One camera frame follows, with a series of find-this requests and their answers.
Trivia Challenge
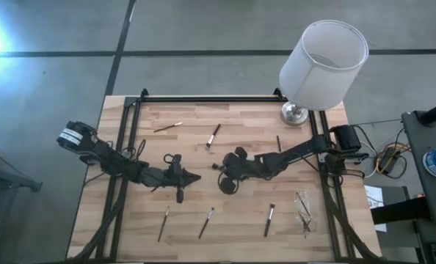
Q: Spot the black yellow power strip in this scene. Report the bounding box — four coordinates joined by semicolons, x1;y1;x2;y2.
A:
377;144;410;169

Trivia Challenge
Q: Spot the grey side table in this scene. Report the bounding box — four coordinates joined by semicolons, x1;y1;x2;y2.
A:
401;109;436;225

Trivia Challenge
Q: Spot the thin brush long silver ferrule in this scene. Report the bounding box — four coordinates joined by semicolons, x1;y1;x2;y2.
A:
197;207;216;240

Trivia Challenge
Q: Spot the white paper sheet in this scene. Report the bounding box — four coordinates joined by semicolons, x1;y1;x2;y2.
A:
364;185;388;232

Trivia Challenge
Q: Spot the white shade silver table lamp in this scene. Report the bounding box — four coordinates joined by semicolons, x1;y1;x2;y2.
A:
278;19;370;127

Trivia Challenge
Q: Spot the black metal rig frame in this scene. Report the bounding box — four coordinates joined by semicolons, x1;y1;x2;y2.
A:
65;87;384;264

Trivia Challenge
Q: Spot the pencil tip makeup brush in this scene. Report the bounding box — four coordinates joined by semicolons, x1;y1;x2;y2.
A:
295;191;311;218

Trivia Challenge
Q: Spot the fluffy powder makeup brush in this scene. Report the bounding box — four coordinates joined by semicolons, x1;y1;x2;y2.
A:
205;123;222;149

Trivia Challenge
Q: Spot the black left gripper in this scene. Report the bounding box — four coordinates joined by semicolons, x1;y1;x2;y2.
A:
143;153;202;205

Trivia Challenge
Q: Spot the clear plastic pouch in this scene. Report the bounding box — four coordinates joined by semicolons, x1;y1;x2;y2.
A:
294;188;313;238

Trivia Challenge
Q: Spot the angled makeup brush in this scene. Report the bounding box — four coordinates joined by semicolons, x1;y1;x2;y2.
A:
264;203;276;238

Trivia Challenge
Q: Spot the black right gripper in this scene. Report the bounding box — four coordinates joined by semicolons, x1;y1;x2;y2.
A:
212;147;269;196

